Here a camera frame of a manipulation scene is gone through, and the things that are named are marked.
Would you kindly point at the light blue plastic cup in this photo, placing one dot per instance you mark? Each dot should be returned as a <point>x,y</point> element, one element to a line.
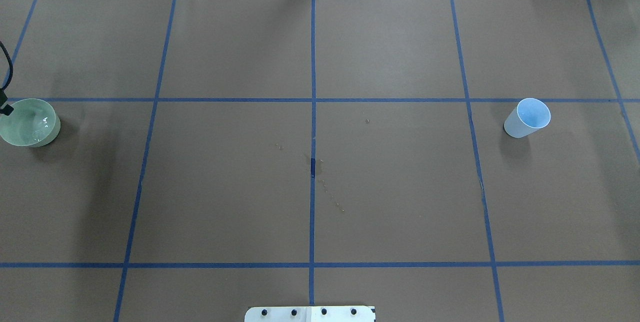
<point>528,116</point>

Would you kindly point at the pale green ceramic bowl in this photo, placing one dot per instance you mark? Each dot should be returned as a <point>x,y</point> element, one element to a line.
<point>30,123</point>

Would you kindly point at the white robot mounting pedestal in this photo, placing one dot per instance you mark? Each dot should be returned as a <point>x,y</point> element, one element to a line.
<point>311,314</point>

